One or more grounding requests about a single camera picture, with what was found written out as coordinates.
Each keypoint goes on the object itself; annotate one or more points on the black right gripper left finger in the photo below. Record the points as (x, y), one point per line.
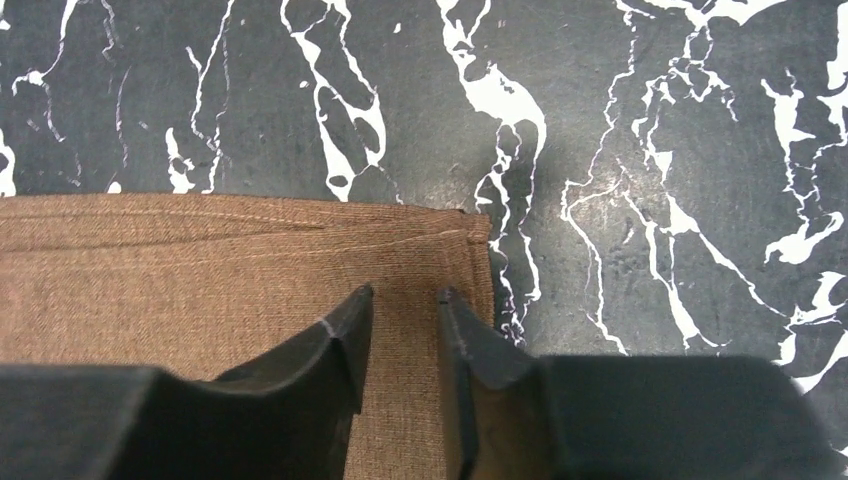
(285, 414)

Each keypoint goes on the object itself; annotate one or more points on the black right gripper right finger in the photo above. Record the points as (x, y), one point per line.
(510, 415)

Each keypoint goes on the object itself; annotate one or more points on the brown woven cloth napkin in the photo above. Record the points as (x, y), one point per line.
(201, 283)

